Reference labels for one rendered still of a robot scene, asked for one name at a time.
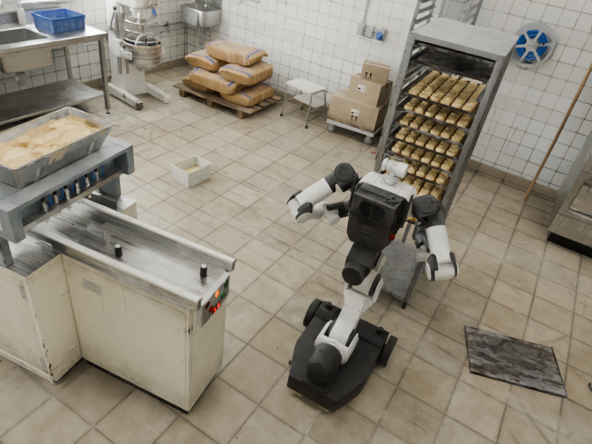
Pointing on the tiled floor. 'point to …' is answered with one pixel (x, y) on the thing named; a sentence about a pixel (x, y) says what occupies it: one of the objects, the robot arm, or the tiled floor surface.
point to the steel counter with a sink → (50, 98)
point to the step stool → (307, 95)
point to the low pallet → (225, 100)
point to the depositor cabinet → (45, 300)
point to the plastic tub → (191, 171)
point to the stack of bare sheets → (514, 361)
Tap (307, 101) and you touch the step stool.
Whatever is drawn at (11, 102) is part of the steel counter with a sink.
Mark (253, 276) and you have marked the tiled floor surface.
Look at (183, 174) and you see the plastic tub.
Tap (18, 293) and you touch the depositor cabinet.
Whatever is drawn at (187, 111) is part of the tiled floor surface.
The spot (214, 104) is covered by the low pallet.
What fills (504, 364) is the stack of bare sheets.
